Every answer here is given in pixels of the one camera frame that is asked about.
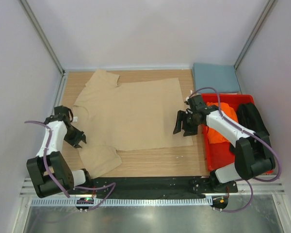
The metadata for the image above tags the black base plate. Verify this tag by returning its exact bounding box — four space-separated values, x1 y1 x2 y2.
92 176 238 194

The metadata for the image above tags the slotted cable duct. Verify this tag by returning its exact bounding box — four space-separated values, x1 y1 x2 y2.
31 196 212 207

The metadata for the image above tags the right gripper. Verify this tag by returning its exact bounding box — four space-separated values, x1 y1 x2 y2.
173 110 202 137

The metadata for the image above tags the beige t shirt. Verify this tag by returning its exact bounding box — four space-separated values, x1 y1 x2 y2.
72 70 193 178

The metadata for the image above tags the aluminium front rail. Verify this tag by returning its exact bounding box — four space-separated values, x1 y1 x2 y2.
19 178 285 198

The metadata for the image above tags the folded blue t shirt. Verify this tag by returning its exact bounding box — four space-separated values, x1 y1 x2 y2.
192 63 240 93

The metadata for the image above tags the red plastic bin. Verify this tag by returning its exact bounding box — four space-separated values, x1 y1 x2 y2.
200 94 274 174

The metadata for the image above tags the aluminium frame post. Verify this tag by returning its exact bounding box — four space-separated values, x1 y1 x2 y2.
18 0 65 76
234 0 278 71

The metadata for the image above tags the right aluminium frame post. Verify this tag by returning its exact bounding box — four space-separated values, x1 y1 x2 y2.
234 0 278 71

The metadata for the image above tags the black t shirt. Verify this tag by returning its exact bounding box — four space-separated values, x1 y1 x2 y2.
229 102 270 153

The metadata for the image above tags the orange t shirt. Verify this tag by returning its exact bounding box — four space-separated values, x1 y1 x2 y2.
205 102 238 144

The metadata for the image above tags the left aluminium frame post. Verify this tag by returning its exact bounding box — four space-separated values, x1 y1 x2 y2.
18 0 65 76

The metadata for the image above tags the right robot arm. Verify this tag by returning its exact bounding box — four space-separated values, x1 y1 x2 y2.
173 95 275 192

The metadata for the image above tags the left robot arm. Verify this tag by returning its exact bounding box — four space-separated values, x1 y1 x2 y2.
25 105 93 198

